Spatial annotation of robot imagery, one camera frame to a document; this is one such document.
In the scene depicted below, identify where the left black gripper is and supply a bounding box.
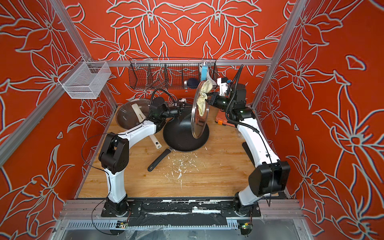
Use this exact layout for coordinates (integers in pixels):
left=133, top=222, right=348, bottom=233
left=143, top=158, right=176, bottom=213
left=160, top=101, right=197, bottom=123

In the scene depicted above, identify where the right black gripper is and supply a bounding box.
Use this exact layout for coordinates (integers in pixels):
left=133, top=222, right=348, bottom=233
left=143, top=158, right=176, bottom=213
left=202, top=92, right=236, bottom=114

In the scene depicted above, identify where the yellow cleaning cloth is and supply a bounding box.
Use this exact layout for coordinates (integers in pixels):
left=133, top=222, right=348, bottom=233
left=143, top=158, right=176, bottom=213
left=197, top=80, right=213, bottom=117

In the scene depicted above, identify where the glass pot lid black knob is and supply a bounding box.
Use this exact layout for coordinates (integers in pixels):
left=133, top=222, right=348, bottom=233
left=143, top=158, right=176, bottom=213
left=191, top=82, right=210, bottom=139

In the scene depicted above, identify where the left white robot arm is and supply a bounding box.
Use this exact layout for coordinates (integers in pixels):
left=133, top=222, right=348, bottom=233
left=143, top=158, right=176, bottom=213
left=99, top=97, right=187, bottom=217

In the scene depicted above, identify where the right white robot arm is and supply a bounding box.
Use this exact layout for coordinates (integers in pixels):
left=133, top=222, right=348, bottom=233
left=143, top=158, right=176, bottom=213
left=206, top=81, right=291, bottom=216

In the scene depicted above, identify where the orange tool case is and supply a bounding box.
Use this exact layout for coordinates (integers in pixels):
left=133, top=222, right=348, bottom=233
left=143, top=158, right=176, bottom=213
left=215, top=110, right=236, bottom=128

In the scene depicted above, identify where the dark blue round object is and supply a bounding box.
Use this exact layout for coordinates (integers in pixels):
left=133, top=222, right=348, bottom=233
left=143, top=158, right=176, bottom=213
left=185, top=78, right=200, bottom=89

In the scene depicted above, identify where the black frying pan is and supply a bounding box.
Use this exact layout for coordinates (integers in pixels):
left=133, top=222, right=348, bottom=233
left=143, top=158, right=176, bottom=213
left=148, top=109, right=210, bottom=172

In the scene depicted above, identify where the light blue bottle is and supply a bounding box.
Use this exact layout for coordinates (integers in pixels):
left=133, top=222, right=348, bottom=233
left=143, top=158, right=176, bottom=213
left=199, top=65, right=208, bottom=82

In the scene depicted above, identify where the clear plastic bin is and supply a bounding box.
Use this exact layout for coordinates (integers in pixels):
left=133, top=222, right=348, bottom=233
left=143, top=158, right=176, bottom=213
left=60, top=62, right=111, bottom=100

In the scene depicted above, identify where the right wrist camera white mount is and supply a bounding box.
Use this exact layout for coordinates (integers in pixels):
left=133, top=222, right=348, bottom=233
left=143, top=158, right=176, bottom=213
left=217, top=77, right=231, bottom=97

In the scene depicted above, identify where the white cable bundle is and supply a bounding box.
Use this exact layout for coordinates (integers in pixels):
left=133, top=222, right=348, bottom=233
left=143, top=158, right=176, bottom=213
left=205, top=68, right=217, bottom=86

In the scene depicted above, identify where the black wire basket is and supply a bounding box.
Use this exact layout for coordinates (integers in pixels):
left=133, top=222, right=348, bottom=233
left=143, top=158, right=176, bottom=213
left=128, top=57, right=219, bottom=90

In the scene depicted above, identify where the glass lid white handle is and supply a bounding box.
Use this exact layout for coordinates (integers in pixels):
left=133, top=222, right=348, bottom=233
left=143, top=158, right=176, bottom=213
left=116, top=99, right=150, bottom=130

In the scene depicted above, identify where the pan with white handle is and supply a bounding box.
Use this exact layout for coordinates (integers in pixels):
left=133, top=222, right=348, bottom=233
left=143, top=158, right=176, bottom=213
left=117, top=111, right=162, bottom=149

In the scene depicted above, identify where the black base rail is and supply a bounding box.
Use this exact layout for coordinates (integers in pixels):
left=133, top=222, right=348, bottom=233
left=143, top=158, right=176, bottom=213
left=101, top=198, right=261, bottom=229

